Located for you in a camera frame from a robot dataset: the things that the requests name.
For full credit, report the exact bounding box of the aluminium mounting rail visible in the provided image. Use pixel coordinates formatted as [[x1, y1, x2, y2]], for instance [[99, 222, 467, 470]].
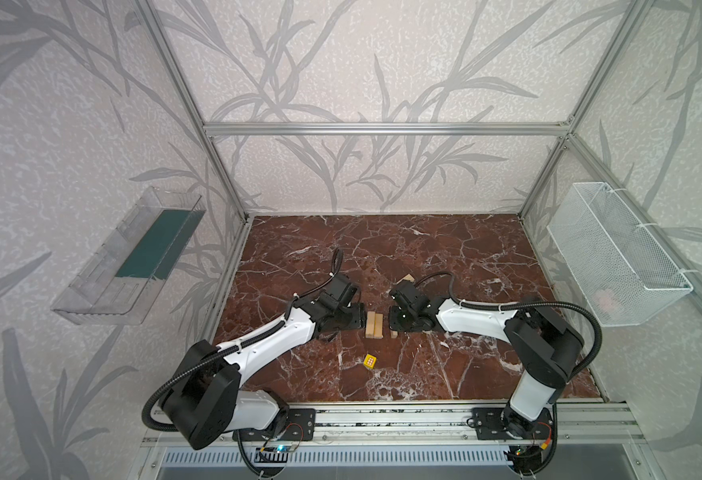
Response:
[[140, 401, 646, 448]]

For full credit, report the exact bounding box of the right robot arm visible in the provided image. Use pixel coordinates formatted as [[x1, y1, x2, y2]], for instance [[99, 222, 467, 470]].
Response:
[[389, 280, 601, 430]]

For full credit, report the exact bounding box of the black corrugated cable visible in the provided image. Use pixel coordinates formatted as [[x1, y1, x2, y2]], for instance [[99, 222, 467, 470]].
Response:
[[140, 247, 345, 433], [413, 271, 604, 382]]

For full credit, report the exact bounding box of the right black corrugated cable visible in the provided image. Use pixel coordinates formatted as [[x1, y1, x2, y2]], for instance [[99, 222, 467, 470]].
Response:
[[413, 271, 604, 382]]

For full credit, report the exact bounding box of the grooved wooden block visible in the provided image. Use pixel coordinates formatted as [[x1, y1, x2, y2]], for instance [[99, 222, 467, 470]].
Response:
[[397, 274, 416, 284]]

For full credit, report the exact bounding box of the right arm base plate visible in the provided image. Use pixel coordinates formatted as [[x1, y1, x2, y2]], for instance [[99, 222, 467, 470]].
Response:
[[466, 407, 554, 443]]

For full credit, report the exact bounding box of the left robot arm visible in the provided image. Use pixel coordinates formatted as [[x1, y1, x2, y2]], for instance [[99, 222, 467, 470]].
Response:
[[141, 273, 366, 450]]

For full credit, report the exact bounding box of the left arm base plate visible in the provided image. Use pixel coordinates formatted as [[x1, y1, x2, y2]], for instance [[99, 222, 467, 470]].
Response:
[[234, 408, 317, 442]]

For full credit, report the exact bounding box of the left black corrugated cable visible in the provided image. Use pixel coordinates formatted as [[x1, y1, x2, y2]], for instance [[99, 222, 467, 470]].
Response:
[[140, 247, 345, 433]]

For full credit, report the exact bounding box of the clear plastic wall bin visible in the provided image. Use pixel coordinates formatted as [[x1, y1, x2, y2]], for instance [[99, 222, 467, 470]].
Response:
[[51, 187, 206, 326]]

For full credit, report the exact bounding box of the white wire mesh basket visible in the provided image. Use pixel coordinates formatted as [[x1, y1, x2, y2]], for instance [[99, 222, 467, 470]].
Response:
[[548, 182, 694, 327]]

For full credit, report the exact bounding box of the yellow window block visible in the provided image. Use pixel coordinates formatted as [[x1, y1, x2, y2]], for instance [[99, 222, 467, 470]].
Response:
[[363, 354, 377, 369]]

